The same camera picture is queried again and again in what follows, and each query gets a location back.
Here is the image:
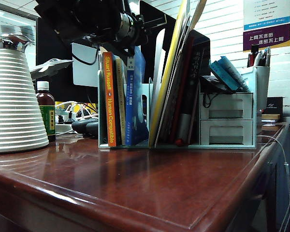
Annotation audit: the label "left gripper finger taped black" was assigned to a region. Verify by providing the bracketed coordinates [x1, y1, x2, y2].
[119, 44, 135, 58]

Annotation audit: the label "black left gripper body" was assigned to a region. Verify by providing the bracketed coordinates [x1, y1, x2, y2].
[116, 11, 170, 53]

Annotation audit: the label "blue book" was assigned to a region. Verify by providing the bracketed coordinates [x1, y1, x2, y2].
[125, 45, 146, 146]

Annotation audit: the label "orange spine Human Compatible book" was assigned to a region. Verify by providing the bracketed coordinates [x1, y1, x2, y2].
[101, 51, 126, 147]

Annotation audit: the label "gray paperback book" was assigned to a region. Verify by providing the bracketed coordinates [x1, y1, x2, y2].
[157, 24, 190, 143]

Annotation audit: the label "dark red book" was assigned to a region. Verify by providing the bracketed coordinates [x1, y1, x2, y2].
[169, 36, 195, 144]

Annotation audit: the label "black book Chinese title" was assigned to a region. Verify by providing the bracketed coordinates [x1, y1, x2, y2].
[181, 30, 211, 143]

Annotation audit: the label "light blue desktop bookshelf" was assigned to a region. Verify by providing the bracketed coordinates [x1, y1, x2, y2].
[97, 65, 258, 150]

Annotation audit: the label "white rectangular panel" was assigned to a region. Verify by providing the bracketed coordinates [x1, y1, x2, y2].
[72, 43, 100, 87]

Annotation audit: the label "yellow folder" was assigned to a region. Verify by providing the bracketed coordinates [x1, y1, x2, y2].
[148, 0, 191, 145]

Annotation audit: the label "yellow box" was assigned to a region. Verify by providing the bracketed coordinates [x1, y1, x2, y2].
[55, 101, 99, 111]

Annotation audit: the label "beige manila folder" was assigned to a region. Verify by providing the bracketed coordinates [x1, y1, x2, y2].
[178, 0, 208, 49]

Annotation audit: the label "black computer monitor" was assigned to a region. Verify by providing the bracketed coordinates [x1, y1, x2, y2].
[35, 16, 100, 103]

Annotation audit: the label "silver model airplane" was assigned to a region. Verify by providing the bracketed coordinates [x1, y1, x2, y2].
[29, 58, 73, 81]

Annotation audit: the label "black over-ear headphones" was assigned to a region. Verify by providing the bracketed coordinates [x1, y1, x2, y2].
[71, 120, 99, 140]

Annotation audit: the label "gray tube red cap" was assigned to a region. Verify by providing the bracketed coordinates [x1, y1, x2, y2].
[175, 113, 193, 146]

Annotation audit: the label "black pouch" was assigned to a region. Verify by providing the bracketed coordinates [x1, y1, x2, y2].
[199, 75, 235, 95]

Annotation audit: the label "white power strip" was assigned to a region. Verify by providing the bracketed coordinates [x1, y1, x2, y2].
[55, 116, 76, 133]

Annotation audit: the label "white window blinds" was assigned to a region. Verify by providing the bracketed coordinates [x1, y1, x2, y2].
[157, 0, 290, 107]

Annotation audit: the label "brown bottle white cap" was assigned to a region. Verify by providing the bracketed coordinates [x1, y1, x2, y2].
[36, 81, 57, 143]

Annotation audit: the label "light blue booklet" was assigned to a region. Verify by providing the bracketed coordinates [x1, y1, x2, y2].
[209, 60, 240, 91]
[219, 56, 251, 92]

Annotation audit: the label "white shelf drawer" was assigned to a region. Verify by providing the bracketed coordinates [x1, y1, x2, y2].
[200, 119, 254, 145]
[200, 93, 254, 120]

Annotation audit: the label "white ribbed thermos jug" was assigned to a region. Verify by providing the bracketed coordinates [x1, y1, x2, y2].
[0, 33, 50, 155]

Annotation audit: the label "white pen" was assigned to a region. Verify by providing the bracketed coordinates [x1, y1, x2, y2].
[253, 52, 263, 67]

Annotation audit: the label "black pen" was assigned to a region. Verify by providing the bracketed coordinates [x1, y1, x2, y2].
[259, 49, 268, 67]

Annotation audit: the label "silver pen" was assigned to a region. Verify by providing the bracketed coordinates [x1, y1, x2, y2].
[265, 46, 272, 67]

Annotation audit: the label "white pen holder cup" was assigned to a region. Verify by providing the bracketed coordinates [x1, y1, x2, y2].
[254, 65, 271, 110]

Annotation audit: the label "small black box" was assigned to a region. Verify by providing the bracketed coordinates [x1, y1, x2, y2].
[262, 96, 284, 116]

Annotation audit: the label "brown flat box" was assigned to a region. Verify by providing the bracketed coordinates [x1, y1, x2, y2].
[261, 113, 281, 121]

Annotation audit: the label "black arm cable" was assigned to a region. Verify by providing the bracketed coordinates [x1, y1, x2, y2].
[72, 47, 99, 66]

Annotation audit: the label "black cord loop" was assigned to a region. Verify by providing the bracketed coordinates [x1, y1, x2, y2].
[202, 93, 219, 109]

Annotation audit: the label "purple blue wall poster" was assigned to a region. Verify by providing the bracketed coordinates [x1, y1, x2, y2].
[243, 0, 290, 52]

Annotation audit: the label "white charging cable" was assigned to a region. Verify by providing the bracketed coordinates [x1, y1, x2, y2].
[257, 135, 290, 232]

